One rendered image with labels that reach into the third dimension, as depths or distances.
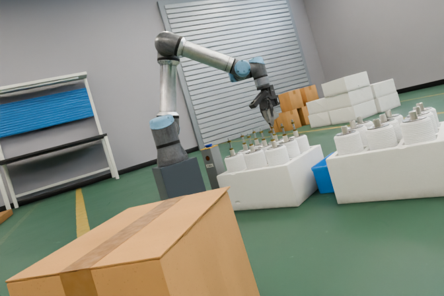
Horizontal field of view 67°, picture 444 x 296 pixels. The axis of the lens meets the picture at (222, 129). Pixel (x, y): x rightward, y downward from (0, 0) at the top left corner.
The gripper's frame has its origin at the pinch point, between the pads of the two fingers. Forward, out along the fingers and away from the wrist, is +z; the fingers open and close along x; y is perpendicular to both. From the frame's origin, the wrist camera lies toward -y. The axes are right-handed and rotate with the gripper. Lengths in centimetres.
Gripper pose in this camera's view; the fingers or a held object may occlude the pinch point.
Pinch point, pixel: (270, 123)
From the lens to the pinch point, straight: 175.3
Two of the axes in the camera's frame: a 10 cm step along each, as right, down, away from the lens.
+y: 8.3, -2.5, 5.0
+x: -4.8, 1.2, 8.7
